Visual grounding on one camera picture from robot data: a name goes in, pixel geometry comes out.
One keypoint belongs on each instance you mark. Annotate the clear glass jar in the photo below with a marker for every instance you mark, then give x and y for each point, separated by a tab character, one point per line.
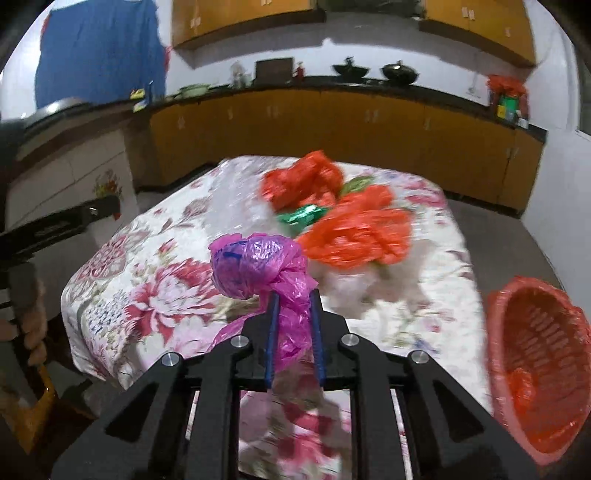
239	74

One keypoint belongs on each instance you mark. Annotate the clear plastic bag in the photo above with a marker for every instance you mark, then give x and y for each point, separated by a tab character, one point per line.
351	288

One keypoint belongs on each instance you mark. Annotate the small metal tin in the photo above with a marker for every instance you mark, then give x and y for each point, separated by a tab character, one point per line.
522	122

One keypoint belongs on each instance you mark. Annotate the red bottle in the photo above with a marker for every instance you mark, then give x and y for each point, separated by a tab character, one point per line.
299	71

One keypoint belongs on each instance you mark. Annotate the range hood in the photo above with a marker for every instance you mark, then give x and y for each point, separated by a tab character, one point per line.
369	7

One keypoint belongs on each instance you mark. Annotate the green enamel pot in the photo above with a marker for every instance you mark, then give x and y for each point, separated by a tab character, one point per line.
194	90

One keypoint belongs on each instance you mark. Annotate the person's left hand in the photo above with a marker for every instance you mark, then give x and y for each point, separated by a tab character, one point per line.
37	327

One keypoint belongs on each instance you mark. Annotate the red plastic bag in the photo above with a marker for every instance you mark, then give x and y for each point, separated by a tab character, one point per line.
300	180
355	235

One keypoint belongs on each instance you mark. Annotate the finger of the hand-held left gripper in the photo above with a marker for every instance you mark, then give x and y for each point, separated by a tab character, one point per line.
55	226

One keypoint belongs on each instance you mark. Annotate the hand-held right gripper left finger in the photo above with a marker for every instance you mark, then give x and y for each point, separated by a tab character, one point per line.
273	332

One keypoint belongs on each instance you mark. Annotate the wooden cutting board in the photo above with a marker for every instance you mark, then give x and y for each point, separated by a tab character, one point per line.
274	70

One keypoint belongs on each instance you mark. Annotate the grey metal pot lid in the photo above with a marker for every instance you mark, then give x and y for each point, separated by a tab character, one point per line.
55	110

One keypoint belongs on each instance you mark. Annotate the white floral cabinet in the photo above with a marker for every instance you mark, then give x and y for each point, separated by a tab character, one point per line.
69	170

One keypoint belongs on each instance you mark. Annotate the green foil wrapper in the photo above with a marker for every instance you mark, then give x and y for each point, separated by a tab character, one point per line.
302	216

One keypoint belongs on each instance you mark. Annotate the pink plastic bag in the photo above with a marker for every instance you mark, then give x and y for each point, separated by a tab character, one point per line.
249	265

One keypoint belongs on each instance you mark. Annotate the red bag on boxes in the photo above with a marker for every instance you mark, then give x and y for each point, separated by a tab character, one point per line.
505	85

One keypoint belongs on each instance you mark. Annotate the orange wall cabinet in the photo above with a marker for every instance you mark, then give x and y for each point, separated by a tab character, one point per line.
480	27
240	18

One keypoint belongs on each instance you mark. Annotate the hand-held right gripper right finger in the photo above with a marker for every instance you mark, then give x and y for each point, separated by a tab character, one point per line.
317	337

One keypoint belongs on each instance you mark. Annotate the black wok with lid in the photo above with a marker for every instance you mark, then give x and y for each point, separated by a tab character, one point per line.
398	73

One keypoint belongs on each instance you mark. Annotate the orange base kitchen cabinets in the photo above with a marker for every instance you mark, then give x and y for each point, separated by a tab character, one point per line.
369	129

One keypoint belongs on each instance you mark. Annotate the blue cloth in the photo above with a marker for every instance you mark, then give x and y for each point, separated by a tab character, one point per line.
101	50

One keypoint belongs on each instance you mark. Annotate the yellow sponge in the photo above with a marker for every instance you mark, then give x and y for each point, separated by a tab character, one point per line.
141	106

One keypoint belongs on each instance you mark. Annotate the red plastic basket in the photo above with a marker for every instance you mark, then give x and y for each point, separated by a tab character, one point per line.
531	332

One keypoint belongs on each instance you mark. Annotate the green box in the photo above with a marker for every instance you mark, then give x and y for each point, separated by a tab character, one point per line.
508	106

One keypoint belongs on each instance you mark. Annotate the floral tablecloth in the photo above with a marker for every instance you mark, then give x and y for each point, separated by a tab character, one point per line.
152	258

